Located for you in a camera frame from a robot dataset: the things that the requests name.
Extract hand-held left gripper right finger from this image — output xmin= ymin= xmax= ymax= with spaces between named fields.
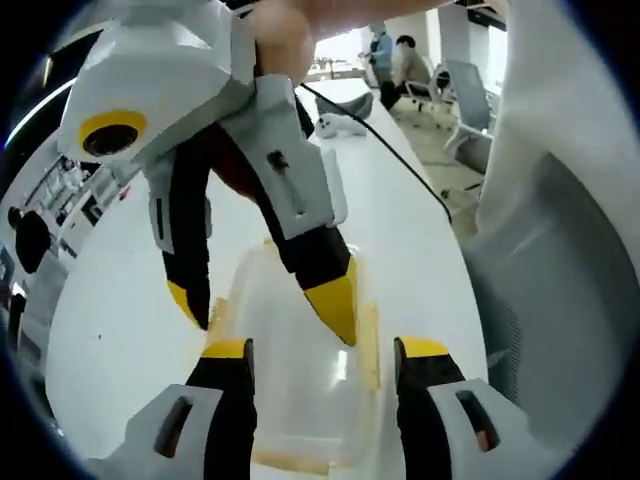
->
xmin=392 ymin=335 xmax=540 ymax=480

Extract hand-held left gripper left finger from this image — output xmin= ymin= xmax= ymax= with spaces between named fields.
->
xmin=101 ymin=337 xmax=260 ymax=480

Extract clear plastic box yellow buckle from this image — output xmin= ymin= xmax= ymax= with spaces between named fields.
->
xmin=203 ymin=238 xmax=385 ymax=477

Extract person's right hand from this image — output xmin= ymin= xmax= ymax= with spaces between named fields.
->
xmin=246 ymin=0 xmax=507 ymax=82

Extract white controller device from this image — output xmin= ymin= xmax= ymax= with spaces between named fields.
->
xmin=316 ymin=113 xmax=370 ymax=141

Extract white object on table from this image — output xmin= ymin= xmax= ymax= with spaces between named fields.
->
xmin=313 ymin=91 xmax=375 ymax=120

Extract white storage shelves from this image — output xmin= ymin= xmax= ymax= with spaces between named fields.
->
xmin=27 ymin=152 xmax=129 ymax=239

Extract grey office chair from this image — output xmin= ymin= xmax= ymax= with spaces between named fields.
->
xmin=442 ymin=58 xmax=496 ymax=154
xmin=403 ymin=63 xmax=457 ymax=132

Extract grey mesh chair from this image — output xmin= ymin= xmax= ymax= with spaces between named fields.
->
xmin=460 ymin=149 xmax=640 ymax=454

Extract person's white shirt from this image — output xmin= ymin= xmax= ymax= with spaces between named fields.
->
xmin=474 ymin=0 xmax=640 ymax=239

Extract black cable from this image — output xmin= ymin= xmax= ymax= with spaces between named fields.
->
xmin=298 ymin=82 xmax=454 ymax=224

